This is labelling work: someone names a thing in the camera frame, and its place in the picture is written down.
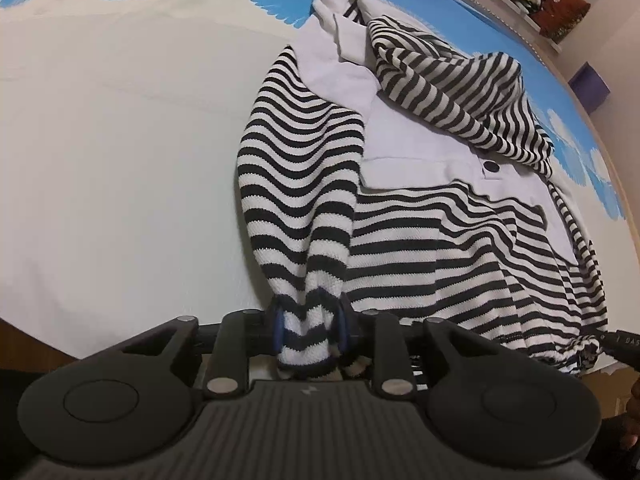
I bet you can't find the dark red plush toy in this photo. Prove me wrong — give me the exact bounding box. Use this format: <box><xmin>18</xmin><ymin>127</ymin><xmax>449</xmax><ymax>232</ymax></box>
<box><xmin>530</xmin><ymin>0</ymin><xmax>591</xmax><ymax>44</ymax></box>

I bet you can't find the blue white patterned bedspread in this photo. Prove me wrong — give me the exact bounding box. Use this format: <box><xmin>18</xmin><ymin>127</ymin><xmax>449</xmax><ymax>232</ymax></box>
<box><xmin>1</xmin><ymin>0</ymin><xmax>639</xmax><ymax>358</ymax></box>

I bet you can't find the person's right hand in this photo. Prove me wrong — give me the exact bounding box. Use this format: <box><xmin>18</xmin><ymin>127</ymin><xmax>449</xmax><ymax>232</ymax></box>
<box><xmin>620</xmin><ymin>378</ymin><xmax>640</xmax><ymax>450</ymax></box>

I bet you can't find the black white striped garment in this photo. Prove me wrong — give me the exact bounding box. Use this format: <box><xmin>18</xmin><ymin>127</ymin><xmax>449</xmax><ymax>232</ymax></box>
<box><xmin>236</xmin><ymin>0</ymin><xmax>608</xmax><ymax>380</ymax></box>

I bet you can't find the purple box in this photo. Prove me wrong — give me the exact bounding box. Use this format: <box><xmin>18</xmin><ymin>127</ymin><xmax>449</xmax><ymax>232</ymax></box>
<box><xmin>568</xmin><ymin>63</ymin><xmax>611</xmax><ymax>115</ymax></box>

